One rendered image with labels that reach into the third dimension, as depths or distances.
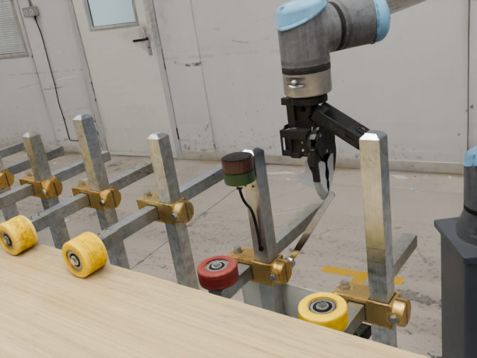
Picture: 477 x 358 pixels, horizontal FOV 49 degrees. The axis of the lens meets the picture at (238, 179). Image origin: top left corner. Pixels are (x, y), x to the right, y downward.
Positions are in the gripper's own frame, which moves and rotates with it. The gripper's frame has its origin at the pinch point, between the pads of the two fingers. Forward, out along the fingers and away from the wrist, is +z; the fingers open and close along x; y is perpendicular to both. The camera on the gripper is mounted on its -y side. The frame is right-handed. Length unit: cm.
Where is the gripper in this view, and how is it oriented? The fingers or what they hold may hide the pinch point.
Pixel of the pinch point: (326, 193)
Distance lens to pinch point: 106.7
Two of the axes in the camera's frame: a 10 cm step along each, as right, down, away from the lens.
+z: 1.4, 9.3, 3.5
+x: -5.8, 3.6, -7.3
